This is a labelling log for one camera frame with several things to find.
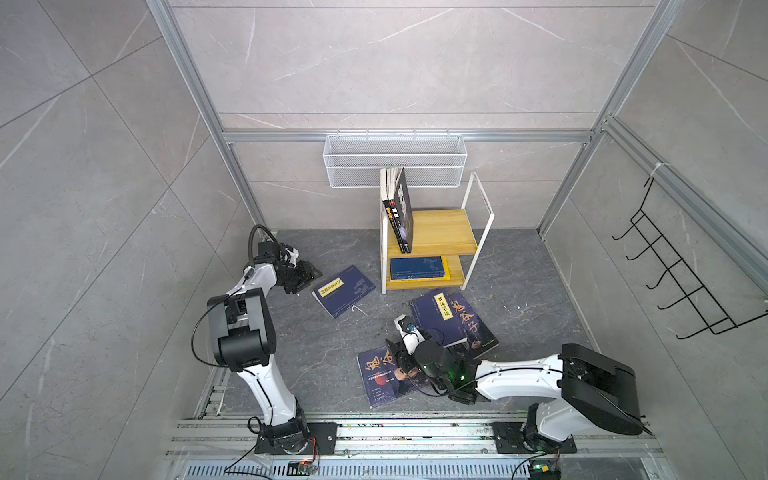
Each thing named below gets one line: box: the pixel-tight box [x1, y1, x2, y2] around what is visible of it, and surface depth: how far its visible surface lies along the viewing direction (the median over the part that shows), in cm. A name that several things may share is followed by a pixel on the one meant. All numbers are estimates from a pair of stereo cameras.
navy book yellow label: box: [312, 265, 376, 319], surface depth 103 cm
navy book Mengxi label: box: [411, 292, 467, 346], surface depth 95 cm
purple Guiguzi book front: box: [356, 345, 429, 409], surface depth 83 cm
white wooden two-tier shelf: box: [380, 171, 495, 294], surface depth 97 cm
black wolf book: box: [383, 167, 414, 254], surface depth 81 cm
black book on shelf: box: [380, 168, 404, 250], surface depth 78 cm
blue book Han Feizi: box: [390, 256, 444, 280], surface depth 101 cm
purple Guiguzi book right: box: [446, 292, 500, 360], surface depth 91 cm
